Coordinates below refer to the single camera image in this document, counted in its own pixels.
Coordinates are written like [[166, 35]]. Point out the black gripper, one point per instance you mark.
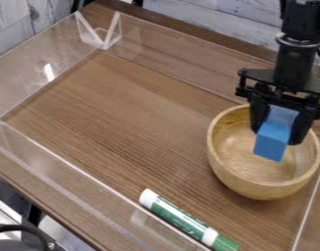
[[287, 86]]

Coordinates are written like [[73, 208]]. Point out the blue foam block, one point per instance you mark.
[[275, 133]]

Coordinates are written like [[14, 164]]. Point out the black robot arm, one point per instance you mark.
[[300, 16]]

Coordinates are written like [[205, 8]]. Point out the brown wooden bowl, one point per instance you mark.
[[251, 175]]

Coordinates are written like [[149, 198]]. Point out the green and white marker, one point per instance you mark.
[[175, 215]]

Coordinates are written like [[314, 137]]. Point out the black device with screw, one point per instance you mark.
[[25, 243]]

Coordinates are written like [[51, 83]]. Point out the clear acrylic tray wall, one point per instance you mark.
[[108, 98]]

